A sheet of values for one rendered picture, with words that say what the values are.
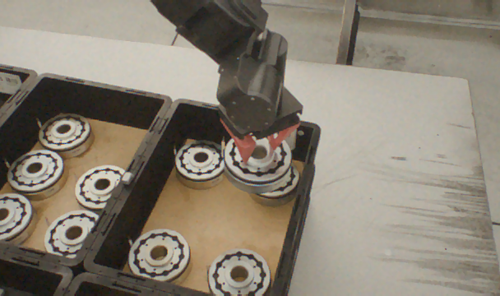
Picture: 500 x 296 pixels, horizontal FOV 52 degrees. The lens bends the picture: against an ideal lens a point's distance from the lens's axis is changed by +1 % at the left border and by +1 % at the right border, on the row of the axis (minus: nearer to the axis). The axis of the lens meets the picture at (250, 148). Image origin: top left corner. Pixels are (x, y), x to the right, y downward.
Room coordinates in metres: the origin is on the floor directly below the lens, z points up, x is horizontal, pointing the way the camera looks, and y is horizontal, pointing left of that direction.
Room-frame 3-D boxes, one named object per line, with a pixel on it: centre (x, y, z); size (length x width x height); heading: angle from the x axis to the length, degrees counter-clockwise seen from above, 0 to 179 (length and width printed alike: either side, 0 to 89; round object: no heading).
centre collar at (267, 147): (0.51, -0.01, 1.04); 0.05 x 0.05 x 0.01
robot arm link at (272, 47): (0.50, -0.01, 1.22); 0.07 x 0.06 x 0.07; 171
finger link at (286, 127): (0.52, -0.02, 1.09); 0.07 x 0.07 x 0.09; 31
